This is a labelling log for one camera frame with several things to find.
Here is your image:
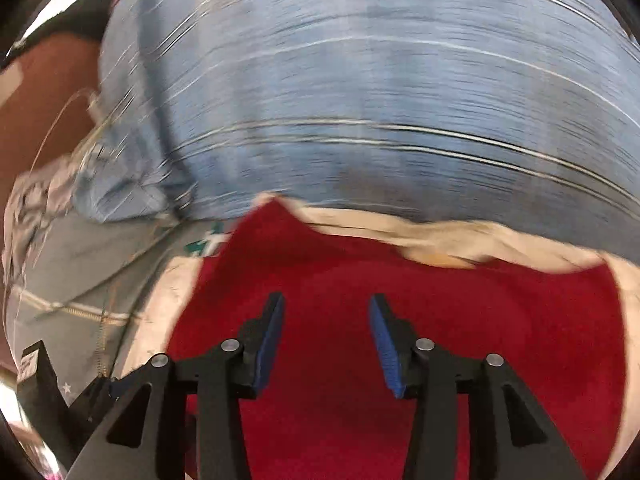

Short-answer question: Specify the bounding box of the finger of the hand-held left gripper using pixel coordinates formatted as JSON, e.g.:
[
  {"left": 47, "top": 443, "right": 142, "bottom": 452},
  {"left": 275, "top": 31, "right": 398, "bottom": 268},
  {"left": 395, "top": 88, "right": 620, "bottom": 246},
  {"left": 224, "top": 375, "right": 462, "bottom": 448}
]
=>
[{"left": 70, "top": 376, "right": 132, "bottom": 441}]

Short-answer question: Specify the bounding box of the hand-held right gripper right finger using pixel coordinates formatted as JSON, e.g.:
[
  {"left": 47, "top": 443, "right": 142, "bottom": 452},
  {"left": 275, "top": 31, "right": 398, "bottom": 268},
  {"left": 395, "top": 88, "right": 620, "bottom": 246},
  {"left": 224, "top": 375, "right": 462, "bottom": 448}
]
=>
[{"left": 369, "top": 294, "right": 586, "bottom": 480}]

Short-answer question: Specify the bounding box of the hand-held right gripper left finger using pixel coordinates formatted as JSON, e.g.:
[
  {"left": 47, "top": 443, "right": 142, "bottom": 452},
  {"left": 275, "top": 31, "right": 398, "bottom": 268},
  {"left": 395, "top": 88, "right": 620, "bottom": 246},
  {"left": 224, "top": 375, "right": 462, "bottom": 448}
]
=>
[{"left": 67, "top": 292, "right": 286, "bottom": 480}]

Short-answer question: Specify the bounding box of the red garment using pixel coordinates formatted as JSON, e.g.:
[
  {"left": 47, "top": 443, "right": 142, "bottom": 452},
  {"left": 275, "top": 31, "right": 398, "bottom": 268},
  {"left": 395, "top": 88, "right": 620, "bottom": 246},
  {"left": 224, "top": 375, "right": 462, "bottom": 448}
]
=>
[{"left": 167, "top": 199, "right": 628, "bottom": 480}]

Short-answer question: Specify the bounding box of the grey patterned bed sheet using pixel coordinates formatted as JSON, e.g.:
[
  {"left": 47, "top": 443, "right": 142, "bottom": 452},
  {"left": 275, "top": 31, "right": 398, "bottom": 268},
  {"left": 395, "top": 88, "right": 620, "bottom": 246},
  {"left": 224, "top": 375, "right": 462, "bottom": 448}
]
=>
[{"left": 0, "top": 210, "right": 236, "bottom": 411}]

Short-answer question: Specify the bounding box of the cream leaf-print cloth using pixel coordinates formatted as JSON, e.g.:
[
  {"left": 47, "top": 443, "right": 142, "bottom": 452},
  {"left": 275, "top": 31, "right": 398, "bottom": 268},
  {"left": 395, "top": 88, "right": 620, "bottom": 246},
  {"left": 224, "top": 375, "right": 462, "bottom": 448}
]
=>
[{"left": 115, "top": 195, "right": 640, "bottom": 480}]

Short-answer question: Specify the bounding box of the white satin cloth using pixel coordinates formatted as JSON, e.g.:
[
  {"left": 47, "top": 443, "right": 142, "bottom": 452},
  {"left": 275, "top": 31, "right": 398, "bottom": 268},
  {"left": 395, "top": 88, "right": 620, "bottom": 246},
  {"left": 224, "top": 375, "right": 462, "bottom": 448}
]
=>
[{"left": 2, "top": 160, "right": 81, "bottom": 271}]

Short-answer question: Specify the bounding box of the crumpled blue plaid pillow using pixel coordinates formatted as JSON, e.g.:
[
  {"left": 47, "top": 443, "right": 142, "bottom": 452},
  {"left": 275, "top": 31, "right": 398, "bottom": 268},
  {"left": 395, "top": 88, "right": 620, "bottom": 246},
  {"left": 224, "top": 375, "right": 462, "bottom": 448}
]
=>
[{"left": 72, "top": 125, "right": 196, "bottom": 225}]

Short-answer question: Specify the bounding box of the large blue plaid pillow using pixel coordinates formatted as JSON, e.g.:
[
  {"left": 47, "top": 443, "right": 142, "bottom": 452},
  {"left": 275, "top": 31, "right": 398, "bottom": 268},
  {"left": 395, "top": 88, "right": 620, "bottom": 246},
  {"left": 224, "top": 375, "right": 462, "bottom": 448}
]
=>
[{"left": 100, "top": 0, "right": 640, "bottom": 271}]

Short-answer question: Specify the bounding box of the brown headboard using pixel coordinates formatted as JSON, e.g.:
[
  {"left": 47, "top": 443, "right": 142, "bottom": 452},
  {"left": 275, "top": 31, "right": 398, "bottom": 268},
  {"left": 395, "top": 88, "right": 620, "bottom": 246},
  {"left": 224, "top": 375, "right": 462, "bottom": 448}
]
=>
[{"left": 0, "top": 45, "right": 108, "bottom": 211}]

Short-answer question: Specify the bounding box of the dark cloth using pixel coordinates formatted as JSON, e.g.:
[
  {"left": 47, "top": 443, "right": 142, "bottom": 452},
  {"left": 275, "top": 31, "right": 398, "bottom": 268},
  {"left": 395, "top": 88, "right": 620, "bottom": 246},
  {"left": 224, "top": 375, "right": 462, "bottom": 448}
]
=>
[{"left": 10, "top": 0, "right": 126, "bottom": 56}]

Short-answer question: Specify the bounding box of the white charger cable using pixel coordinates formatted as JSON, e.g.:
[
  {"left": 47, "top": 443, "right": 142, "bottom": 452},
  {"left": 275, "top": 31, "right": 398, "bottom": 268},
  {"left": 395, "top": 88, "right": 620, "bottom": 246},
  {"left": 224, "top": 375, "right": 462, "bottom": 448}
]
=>
[{"left": 30, "top": 87, "right": 98, "bottom": 176}]

